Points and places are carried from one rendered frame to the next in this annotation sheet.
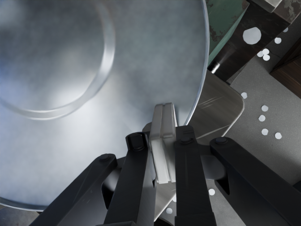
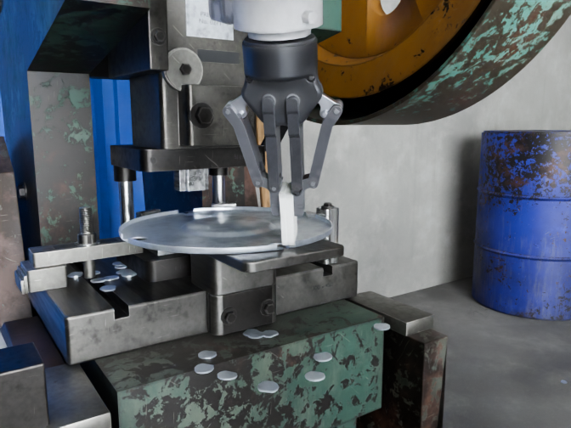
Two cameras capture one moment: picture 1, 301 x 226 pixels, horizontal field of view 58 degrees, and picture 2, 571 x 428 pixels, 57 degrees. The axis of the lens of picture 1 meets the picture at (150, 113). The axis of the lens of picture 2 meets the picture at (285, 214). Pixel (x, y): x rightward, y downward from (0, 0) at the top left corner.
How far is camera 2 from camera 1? 0.62 m
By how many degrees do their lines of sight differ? 77
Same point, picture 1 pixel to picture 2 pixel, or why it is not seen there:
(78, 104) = (235, 234)
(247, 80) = not seen: outside the picture
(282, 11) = (417, 337)
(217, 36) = (351, 323)
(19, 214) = (65, 375)
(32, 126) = (198, 237)
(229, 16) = (364, 318)
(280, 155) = not seen: outside the picture
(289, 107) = not seen: outside the picture
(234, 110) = (336, 246)
